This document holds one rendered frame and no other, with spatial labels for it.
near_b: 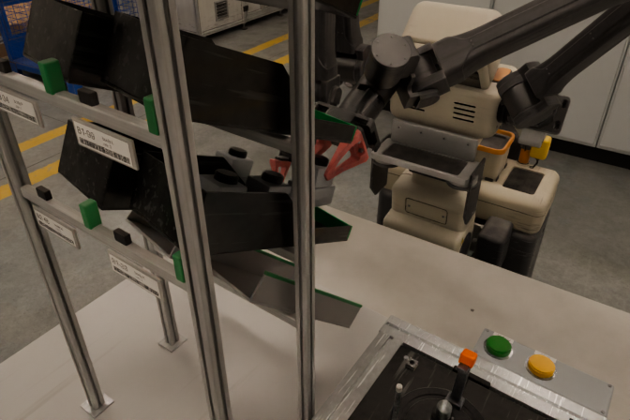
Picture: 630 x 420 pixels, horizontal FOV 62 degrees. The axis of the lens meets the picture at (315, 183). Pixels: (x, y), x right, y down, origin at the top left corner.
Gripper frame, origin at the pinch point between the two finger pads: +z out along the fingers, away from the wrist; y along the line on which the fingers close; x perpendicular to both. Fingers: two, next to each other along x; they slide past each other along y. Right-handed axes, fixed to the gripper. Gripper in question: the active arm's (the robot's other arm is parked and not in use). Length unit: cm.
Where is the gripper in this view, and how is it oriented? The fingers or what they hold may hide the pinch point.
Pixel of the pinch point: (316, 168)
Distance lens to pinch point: 75.7
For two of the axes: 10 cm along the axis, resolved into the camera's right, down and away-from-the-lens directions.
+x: 2.7, 5.6, 7.9
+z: -5.5, 7.6, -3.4
